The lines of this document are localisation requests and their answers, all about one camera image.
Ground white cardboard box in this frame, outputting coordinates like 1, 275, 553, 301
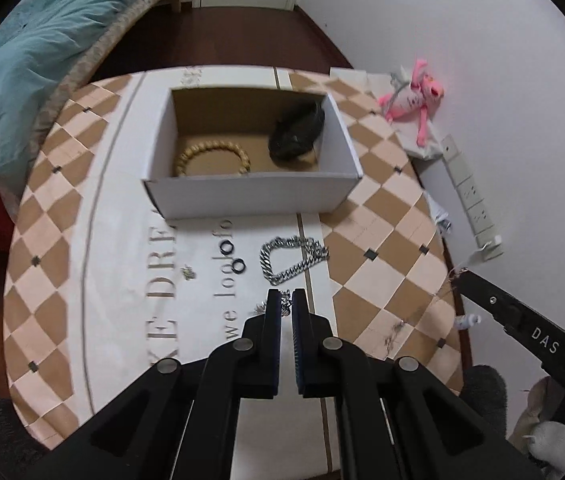
142, 80, 364, 221

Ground thin silver chain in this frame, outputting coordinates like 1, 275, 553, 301
254, 294, 294, 317

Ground teal blanket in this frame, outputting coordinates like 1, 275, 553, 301
0, 0, 188, 191

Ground small white clip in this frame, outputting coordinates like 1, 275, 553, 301
427, 192, 454, 232

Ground wooden bead bracelet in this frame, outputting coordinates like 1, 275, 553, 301
173, 142, 252, 178

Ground white fluffy cloth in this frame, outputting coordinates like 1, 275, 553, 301
529, 419, 565, 478

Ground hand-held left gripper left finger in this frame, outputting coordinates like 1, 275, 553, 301
37, 287, 283, 480

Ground thin gold necklace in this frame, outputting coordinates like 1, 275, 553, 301
385, 254, 483, 351

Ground white power strip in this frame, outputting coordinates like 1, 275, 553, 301
441, 134, 504, 262

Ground grey fuzzy cloth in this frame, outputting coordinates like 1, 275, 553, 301
461, 364, 509, 438
0, 397, 46, 466

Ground pink plush toy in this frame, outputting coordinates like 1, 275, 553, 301
379, 58, 445, 146

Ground chunky silver chain bracelet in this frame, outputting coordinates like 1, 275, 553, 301
260, 236, 330, 286

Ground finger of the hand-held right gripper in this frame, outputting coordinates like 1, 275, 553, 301
455, 269, 565, 411

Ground checkered printed table cover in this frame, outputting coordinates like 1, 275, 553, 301
2, 65, 469, 473

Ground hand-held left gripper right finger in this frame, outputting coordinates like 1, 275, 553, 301
291, 287, 543, 480

